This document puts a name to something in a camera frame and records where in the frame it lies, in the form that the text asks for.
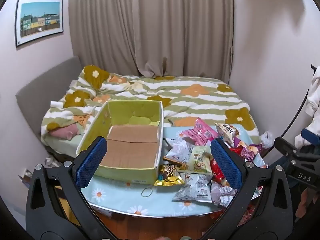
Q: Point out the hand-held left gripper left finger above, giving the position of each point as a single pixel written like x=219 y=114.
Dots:
x=92 y=163

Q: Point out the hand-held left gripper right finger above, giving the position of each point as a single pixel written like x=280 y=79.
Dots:
x=225 y=165

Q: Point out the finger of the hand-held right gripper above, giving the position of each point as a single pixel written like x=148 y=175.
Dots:
x=287 y=148

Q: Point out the purple potato chip bag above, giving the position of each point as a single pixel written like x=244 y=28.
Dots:
x=248 y=153

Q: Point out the green cardboard box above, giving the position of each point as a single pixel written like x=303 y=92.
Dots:
x=130 y=150

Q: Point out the person's right hand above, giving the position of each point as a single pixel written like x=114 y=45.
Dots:
x=303 y=201

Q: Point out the red snack packet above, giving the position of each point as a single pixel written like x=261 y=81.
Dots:
x=217 y=172

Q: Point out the crumpled white plastic bag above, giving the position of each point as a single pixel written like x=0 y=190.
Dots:
x=267 y=139

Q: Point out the cream green snack packet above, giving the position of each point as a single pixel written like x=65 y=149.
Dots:
x=198 y=161

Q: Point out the white grey snack packet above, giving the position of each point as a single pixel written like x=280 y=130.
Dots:
x=178 y=148
x=193 y=188
x=222 y=196

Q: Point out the white orange fries packet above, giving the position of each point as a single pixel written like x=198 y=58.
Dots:
x=227 y=130

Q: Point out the black metal rack pole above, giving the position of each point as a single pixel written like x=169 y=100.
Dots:
x=298 y=112

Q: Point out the pink snack packet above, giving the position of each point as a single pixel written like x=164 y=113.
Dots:
x=200 y=132

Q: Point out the pink plush toy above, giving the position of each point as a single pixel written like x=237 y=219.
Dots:
x=65 y=131

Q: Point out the blue daisy tablecloth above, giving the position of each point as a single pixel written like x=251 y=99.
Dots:
x=120 y=197

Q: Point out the brown snack packet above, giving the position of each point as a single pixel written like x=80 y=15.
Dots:
x=172 y=160

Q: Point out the gold snack packet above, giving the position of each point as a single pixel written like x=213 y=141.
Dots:
x=168 y=176

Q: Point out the rubber band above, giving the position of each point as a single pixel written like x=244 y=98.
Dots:
x=142 y=193

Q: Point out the white hanging garment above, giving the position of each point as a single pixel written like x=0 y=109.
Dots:
x=313 y=92

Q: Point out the floral striped blanket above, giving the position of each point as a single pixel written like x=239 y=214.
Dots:
x=195 y=97

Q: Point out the grey bed headboard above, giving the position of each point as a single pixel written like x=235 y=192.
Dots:
x=47 y=85

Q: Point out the beige curtain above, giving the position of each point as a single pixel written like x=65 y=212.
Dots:
x=150 y=27

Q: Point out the framed wall picture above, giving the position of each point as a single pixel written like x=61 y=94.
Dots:
x=38 y=21

